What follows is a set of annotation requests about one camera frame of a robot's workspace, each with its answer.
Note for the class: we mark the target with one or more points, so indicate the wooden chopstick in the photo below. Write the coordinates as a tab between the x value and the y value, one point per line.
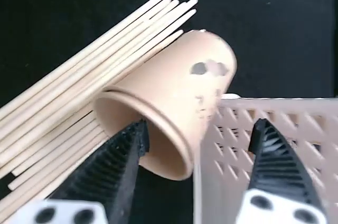
63	155
29	203
52	116
52	82
52	99
60	167
52	107
52	73
52	91
52	124
66	139
47	184

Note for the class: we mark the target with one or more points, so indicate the pale pink plastic lattice basket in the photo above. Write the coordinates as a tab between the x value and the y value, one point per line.
227	171

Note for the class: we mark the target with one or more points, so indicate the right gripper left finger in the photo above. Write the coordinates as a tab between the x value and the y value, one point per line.
105	176

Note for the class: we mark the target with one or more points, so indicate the beige paper cup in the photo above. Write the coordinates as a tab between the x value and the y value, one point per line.
171	76
163	155

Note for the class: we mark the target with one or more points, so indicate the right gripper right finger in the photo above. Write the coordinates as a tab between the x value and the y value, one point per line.
277	176

